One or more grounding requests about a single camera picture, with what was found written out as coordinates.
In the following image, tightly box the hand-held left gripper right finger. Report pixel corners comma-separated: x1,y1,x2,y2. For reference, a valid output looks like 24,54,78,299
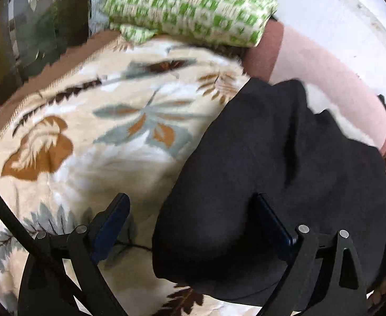
257,193,368,316

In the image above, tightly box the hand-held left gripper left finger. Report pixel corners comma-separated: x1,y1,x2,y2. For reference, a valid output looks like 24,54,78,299
18,192,132,316

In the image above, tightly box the black coat with fur collar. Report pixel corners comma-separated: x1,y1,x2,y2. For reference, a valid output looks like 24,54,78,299
152,78,386,307

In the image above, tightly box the cream leaf print blanket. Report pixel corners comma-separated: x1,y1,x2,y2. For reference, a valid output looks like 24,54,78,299
0,34,256,316

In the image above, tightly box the pink bolster cushion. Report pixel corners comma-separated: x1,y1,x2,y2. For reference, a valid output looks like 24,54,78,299
244,20,386,157

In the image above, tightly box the wooden glass cabinet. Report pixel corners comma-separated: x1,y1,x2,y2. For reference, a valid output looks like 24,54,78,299
0,0,91,106

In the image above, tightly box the green checked cloth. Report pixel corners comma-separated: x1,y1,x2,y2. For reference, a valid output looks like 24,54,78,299
104,0,278,48

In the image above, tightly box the black cable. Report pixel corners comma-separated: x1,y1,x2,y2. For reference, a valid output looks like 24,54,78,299
0,172,85,307

